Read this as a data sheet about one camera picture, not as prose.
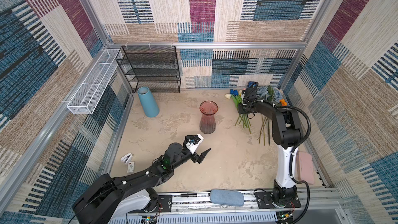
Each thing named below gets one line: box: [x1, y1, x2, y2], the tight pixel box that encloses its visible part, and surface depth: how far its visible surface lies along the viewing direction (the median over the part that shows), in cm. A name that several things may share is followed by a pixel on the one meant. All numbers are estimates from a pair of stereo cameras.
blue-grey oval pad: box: [209, 188, 245, 207], surface depth 74 cm
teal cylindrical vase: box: [137, 86, 160, 118], surface depth 96 cm
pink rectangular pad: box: [295, 150, 316, 185], surface depth 83 cm
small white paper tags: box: [120, 152, 135, 173], surface depth 87 cm
